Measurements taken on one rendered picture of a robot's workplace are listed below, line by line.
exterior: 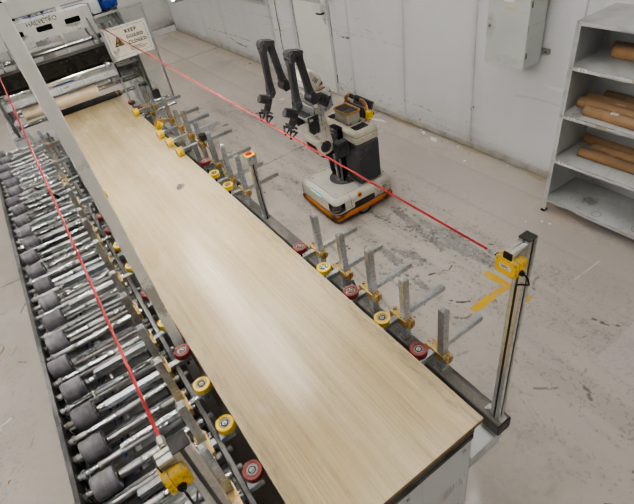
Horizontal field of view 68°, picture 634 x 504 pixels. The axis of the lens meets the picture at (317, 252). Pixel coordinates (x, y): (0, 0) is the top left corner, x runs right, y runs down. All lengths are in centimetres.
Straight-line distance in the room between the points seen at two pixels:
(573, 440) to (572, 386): 35
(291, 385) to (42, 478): 197
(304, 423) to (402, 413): 40
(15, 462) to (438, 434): 278
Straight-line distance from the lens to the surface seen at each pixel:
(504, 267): 150
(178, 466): 106
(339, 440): 198
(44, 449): 375
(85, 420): 255
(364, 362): 216
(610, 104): 409
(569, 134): 436
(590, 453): 310
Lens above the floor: 265
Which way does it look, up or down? 40 degrees down
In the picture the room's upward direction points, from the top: 12 degrees counter-clockwise
